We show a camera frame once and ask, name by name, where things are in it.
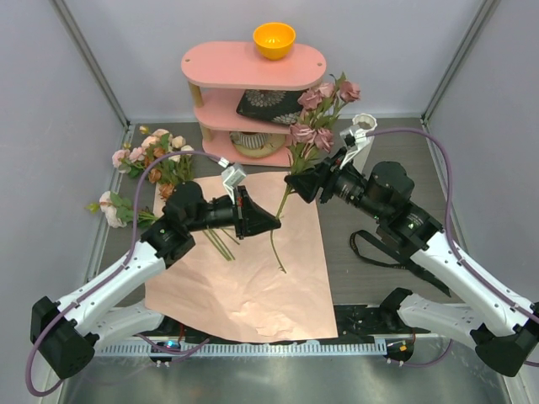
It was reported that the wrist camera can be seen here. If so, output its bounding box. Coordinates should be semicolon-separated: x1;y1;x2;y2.
339;125;373;172
217;157;247;202

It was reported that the pale pink flower stem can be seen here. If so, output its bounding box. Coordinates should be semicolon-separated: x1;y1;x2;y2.
85;191;157;228

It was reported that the aluminium rail frame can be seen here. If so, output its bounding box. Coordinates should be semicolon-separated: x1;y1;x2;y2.
56;302;515;357

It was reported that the black floral square plate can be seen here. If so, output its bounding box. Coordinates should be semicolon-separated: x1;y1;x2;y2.
236;89;304;125

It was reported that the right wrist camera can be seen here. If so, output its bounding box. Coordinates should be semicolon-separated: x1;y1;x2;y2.
339;125;373;172

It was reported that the peach and orange flower bunch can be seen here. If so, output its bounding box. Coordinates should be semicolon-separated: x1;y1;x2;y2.
112;125;194;202

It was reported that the white ribbed ceramic vase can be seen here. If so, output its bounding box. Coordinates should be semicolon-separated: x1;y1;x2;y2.
352;114;377;173

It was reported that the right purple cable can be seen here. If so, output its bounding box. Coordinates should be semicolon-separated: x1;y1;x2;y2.
370;128;531;369

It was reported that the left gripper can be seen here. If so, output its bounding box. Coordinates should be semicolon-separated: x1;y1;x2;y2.
186;185;280;240

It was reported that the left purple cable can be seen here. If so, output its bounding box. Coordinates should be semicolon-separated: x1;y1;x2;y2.
24;151;224;397

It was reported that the mauve pink flower bunch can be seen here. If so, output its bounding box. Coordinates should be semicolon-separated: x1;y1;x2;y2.
269;72;362;274

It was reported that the pink wrapping paper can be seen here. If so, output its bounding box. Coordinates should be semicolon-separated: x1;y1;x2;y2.
145;172;338;343

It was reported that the purple cable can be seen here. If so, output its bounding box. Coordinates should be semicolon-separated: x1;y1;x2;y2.
370;128;531;369
24;151;224;397

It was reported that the orange plastic bowl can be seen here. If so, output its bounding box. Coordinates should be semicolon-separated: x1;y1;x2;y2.
253;22;296;61

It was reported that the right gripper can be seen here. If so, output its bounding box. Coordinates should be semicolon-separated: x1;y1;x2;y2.
285;146;387;221

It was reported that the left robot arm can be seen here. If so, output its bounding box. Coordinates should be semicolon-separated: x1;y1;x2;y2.
30;181;281;380

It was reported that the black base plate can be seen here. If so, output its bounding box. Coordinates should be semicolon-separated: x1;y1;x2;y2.
151;305;428;344

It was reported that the black ribbon with gold text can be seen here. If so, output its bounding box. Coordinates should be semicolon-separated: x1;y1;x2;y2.
349;230;451;297

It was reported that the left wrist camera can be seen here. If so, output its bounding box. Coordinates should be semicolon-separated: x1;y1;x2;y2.
217;157;247;202

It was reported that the pink three-tier shelf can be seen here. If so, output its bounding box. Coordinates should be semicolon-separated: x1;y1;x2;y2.
181;41;326;167

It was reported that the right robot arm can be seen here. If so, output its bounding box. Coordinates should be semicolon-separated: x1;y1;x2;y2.
285;157;538;377

